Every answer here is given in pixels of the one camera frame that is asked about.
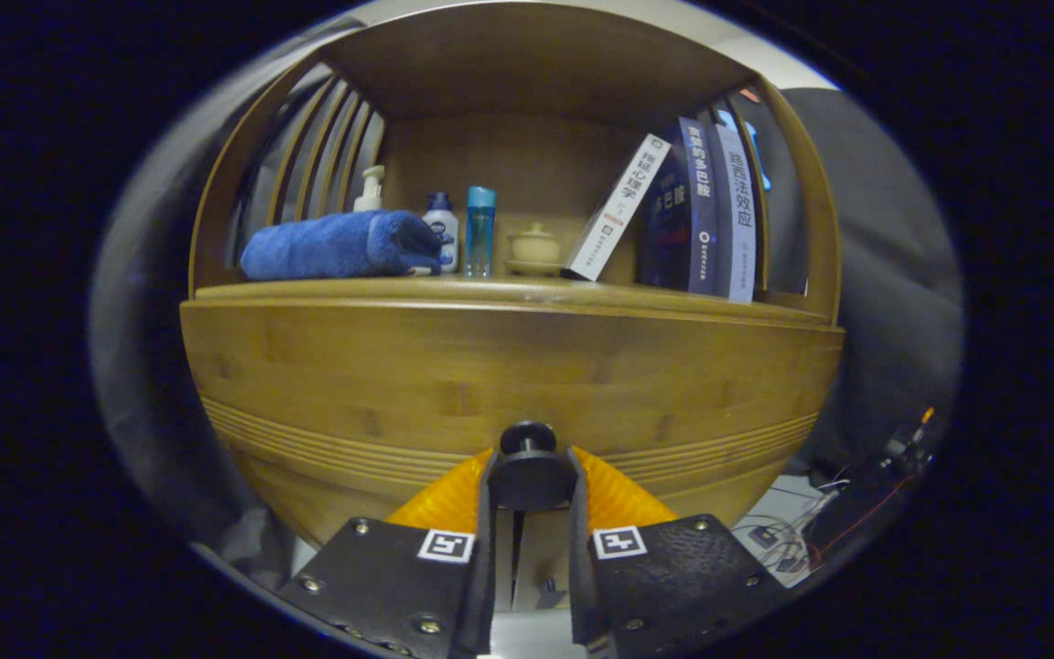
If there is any bundle of cables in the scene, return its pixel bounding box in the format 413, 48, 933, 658
733, 476, 857, 587

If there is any wooden cabinet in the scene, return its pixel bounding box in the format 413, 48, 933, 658
181, 0, 846, 614

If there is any black tool with orange tip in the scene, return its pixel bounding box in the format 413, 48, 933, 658
884, 407, 940, 468

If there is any lavender book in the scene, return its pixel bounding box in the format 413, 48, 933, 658
710, 124, 758, 304

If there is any white bottle with blue cap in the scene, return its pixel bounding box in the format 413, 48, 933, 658
423, 191, 460, 274

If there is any white book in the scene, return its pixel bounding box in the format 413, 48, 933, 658
562, 134, 672, 282

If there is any clear blue bottle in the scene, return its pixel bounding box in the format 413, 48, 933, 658
465, 186, 498, 278

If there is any dark blue book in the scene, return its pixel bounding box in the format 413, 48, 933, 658
635, 116, 720, 296

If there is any wooden cabinet door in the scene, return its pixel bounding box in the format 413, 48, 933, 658
516, 439, 812, 610
230, 448, 517, 612

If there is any black drawer knob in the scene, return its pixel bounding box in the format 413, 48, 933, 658
489, 421, 578, 512

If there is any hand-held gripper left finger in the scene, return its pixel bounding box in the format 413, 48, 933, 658
275, 447, 499, 659

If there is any wooden countertop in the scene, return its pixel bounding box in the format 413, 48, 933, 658
198, 275, 834, 323

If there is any beige lidded teacup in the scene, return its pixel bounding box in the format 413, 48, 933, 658
503, 221, 566, 277

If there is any white pump bottle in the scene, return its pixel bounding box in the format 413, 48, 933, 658
352, 165, 387, 213

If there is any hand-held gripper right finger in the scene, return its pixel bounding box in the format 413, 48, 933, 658
566, 446, 789, 659

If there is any blue rolled towel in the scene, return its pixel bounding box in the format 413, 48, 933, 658
240, 209, 444, 281

